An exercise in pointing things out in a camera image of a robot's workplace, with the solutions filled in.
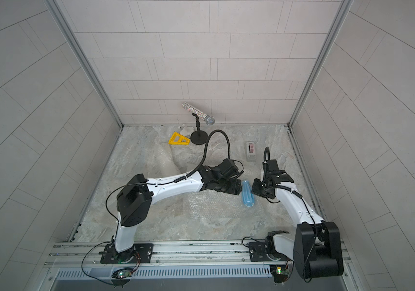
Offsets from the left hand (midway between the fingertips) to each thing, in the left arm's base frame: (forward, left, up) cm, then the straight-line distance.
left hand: (241, 189), depth 82 cm
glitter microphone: (+29, +15, +15) cm, 37 cm away
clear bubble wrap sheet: (+18, +42, -2) cm, 46 cm away
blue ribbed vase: (-2, -3, -2) cm, 4 cm away
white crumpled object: (+39, +29, -4) cm, 49 cm away
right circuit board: (-30, -13, -7) cm, 34 cm away
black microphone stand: (+36, +21, -5) cm, 42 cm away
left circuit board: (-30, +45, -4) cm, 54 cm away
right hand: (+2, -7, -3) cm, 8 cm away
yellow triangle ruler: (+35, +35, -6) cm, 50 cm away
